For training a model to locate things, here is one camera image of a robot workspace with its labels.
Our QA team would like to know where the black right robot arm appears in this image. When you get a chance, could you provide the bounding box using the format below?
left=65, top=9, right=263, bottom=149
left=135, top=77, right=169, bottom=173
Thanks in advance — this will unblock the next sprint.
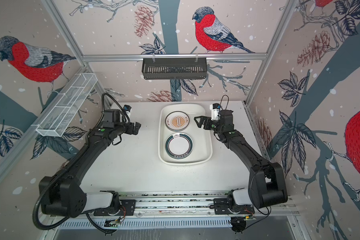
left=194, top=110, right=288, bottom=209

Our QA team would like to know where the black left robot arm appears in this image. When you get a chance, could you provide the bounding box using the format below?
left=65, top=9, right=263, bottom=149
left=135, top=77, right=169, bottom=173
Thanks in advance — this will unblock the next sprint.
left=34, top=109, right=141, bottom=218

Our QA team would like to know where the white plastic bin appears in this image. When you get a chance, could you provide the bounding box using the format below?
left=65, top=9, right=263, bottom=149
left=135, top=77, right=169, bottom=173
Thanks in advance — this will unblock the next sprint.
left=158, top=104, right=213, bottom=166

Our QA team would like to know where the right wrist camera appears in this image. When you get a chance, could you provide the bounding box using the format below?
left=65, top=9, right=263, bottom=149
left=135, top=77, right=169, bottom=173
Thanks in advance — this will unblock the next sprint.
left=210, top=103, right=221, bottom=121

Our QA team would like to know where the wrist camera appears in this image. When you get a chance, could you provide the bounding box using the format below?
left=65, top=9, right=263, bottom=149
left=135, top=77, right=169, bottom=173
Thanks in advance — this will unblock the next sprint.
left=210, top=103, right=221, bottom=121
left=123, top=105, right=132, bottom=118

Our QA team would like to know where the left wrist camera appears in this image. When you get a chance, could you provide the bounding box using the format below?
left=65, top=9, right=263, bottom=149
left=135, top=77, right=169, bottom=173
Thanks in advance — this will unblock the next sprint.
left=123, top=105, right=132, bottom=118

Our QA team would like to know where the black hanging wire basket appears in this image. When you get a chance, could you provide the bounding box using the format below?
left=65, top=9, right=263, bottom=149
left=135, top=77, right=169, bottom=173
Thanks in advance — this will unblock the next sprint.
left=142, top=58, right=208, bottom=80

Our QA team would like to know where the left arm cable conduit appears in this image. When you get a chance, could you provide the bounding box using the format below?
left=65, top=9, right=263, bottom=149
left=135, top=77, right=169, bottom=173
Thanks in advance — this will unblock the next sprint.
left=32, top=92, right=131, bottom=235

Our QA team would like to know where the white mesh wall shelf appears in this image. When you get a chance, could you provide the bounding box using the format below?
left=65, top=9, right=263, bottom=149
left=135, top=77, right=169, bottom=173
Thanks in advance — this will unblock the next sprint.
left=36, top=73, right=98, bottom=137

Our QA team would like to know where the horizontal aluminium frame bar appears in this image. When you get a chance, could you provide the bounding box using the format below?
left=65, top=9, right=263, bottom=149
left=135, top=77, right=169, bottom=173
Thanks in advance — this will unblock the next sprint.
left=82, top=53, right=268, bottom=63

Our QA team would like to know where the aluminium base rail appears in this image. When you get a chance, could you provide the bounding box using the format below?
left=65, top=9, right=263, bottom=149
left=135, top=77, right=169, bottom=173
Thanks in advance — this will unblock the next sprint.
left=52, top=191, right=289, bottom=230

